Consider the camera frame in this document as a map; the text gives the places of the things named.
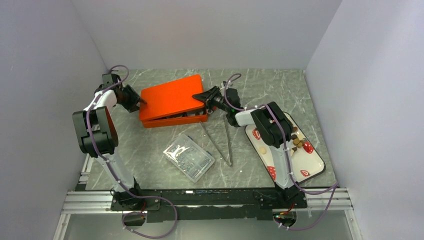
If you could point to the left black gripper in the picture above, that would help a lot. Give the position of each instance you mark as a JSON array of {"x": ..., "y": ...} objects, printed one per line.
[{"x": 135, "y": 99}]

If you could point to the orange tray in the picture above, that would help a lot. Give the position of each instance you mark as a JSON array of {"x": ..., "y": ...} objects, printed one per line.
[{"x": 171, "y": 98}]

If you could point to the orange chocolate box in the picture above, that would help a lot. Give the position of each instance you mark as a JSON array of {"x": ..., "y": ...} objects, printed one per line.
[{"x": 175, "y": 121}]

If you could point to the metal tongs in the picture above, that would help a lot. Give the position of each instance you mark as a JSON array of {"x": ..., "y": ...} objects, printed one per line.
[{"x": 218, "y": 143}]

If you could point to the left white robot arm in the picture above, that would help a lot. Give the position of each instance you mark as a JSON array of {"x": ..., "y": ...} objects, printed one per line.
[{"x": 97, "y": 135}]

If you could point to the strawberry print white tray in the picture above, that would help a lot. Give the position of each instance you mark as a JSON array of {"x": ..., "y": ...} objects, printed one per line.
[{"x": 306, "y": 163}]

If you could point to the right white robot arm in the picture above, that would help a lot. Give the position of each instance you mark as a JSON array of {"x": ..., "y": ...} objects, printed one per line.
[{"x": 270, "y": 122}]

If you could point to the round white chocolate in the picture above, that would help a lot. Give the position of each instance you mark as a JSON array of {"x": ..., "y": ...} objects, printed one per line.
[{"x": 263, "y": 150}]

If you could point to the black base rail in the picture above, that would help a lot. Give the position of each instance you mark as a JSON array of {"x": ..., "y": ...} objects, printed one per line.
[{"x": 210, "y": 204}]

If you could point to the clear plastic screw box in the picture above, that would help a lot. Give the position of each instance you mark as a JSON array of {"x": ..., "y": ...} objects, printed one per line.
[{"x": 192, "y": 160}]

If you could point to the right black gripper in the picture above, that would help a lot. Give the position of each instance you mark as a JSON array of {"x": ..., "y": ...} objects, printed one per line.
[{"x": 209, "y": 96}]

